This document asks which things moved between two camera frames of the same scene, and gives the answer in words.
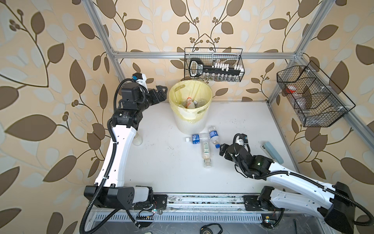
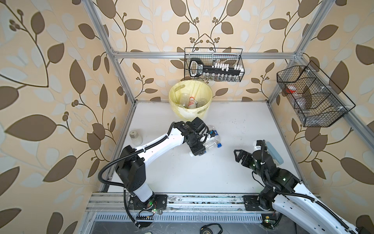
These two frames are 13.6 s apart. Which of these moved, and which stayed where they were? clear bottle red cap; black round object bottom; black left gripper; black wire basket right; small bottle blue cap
Moved: black left gripper
Stayed: clear bottle red cap; small bottle blue cap; black round object bottom; black wire basket right
